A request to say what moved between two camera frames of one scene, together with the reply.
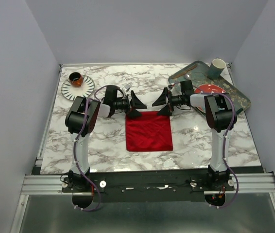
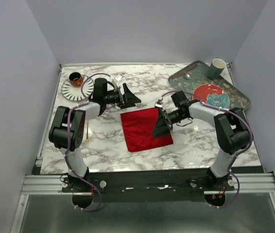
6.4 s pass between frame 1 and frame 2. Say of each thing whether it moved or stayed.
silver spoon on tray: stayed
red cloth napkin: stayed
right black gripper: moved
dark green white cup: stayed
